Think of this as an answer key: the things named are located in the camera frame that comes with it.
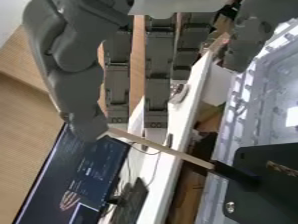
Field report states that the thin stick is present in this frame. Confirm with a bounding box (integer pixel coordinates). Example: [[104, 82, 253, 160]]
[[208, 161, 263, 192]]

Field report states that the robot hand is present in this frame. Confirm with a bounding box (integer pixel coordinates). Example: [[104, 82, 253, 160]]
[[21, 0, 298, 143]]

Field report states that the clear box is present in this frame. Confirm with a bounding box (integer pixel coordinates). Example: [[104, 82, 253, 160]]
[[192, 19, 298, 224]]

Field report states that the black plate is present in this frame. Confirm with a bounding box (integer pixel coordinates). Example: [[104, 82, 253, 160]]
[[222, 142, 298, 224]]

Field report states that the white desk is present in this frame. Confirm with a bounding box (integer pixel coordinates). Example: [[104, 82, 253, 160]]
[[98, 49, 215, 224]]

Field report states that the wooden chopstick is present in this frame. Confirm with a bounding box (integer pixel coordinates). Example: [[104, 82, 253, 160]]
[[96, 129, 216, 170]]

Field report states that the computer monitor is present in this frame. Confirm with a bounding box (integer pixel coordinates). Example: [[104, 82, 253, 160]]
[[11, 122, 132, 224]]

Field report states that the black keyboard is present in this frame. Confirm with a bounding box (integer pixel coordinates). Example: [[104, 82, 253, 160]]
[[106, 177, 150, 224]]

